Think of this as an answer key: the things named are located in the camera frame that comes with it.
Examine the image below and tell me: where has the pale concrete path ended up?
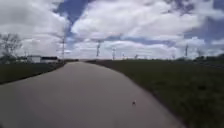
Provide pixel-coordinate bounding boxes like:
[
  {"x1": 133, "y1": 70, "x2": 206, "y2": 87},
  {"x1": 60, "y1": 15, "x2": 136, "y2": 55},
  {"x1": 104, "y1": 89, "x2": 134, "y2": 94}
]
[{"x1": 0, "y1": 61, "x2": 188, "y2": 128}]

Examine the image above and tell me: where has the wooden utility pole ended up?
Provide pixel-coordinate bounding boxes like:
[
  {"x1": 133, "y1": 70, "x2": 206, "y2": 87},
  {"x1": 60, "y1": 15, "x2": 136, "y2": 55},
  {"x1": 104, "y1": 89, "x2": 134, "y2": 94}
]
[{"x1": 60, "y1": 35, "x2": 67, "y2": 64}]

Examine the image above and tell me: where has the grass field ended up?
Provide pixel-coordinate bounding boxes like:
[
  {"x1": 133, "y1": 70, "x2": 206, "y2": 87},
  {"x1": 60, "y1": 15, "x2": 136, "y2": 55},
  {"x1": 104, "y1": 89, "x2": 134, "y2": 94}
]
[{"x1": 85, "y1": 58, "x2": 224, "y2": 128}]

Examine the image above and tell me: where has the white low building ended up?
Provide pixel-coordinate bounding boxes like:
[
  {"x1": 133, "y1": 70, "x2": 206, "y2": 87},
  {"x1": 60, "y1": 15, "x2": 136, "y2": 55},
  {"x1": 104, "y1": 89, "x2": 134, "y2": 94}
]
[{"x1": 26, "y1": 55, "x2": 60, "y2": 65}]

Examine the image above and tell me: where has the grass verge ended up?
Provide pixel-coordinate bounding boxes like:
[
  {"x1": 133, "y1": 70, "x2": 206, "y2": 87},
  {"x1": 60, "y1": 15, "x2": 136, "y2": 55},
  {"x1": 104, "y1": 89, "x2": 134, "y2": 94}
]
[{"x1": 0, "y1": 61, "x2": 66, "y2": 86}]

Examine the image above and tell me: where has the bare tree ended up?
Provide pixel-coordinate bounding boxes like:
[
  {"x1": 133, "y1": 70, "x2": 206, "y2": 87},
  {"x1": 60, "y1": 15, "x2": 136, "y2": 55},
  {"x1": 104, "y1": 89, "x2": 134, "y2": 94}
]
[{"x1": 0, "y1": 32, "x2": 24, "y2": 63}]

